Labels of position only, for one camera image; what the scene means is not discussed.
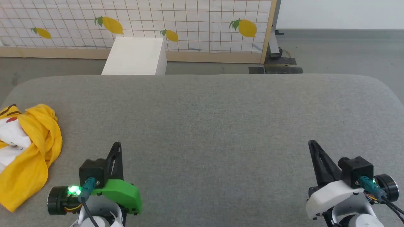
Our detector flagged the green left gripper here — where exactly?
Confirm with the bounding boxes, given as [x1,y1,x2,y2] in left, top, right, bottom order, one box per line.
[91,142,143,215]

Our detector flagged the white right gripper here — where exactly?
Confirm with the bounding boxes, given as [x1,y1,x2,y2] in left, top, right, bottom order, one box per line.
[305,140,367,220]

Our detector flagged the yellow garment with white print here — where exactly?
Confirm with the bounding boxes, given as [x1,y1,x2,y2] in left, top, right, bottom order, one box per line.
[0,104,63,212]

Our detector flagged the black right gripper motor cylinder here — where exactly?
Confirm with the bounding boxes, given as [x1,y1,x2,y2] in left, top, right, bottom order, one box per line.
[374,174,399,202]

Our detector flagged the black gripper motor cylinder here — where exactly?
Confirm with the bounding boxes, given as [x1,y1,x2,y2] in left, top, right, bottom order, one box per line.
[374,174,399,202]
[47,186,83,216]

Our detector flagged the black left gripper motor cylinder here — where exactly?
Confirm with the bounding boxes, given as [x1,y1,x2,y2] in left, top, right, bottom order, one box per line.
[47,186,83,216]

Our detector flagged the long black floor tape patch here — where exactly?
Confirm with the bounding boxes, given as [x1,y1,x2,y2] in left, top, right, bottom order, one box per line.
[265,67,304,75]
[264,57,297,66]

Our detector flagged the white rectangular box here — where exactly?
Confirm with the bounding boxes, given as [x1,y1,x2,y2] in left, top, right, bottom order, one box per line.
[101,37,167,76]

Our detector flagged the grey metal stand with caster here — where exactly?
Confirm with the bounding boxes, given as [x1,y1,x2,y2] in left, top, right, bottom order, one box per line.
[267,0,285,60]

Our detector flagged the left gripper cable, teal plug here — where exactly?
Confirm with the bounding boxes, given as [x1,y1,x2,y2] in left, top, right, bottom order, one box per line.
[77,177,100,227]

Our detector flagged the gripper cable, teal plug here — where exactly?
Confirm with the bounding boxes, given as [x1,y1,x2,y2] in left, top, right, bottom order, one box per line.
[77,177,100,227]
[359,176,404,223]

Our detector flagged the right gripper cable, teal plug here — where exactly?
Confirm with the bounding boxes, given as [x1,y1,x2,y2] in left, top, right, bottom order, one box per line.
[359,176,404,223]

